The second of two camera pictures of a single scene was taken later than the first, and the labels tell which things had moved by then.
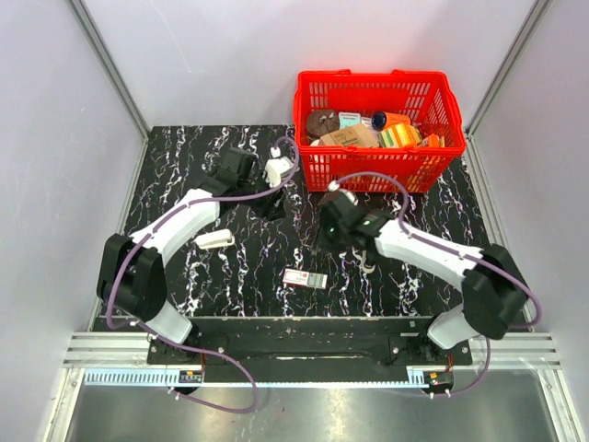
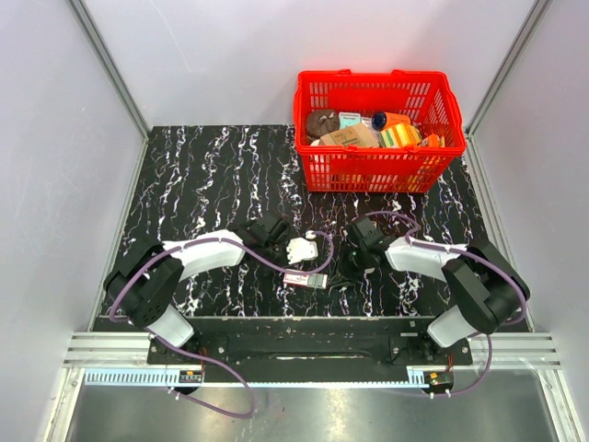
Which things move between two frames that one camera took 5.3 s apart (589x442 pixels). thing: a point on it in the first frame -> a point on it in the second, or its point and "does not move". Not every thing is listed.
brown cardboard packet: (358, 134) does not move
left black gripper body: (266, 203) -> (277, 250)
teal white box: (348, 119) does not move
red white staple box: (306, 278) does not move
